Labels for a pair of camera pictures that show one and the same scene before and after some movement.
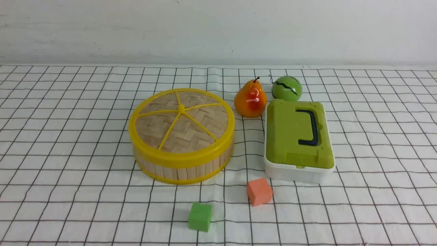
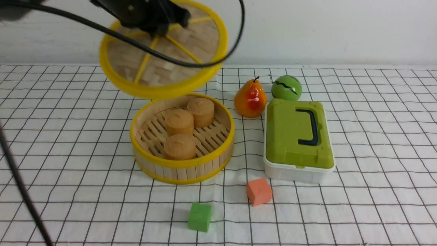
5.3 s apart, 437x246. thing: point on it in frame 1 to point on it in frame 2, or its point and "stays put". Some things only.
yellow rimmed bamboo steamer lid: [181, 128] to [142, 74]
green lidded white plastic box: [298, 147] stays put
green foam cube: [199, 218] stays put
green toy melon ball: [287, 88] stays put
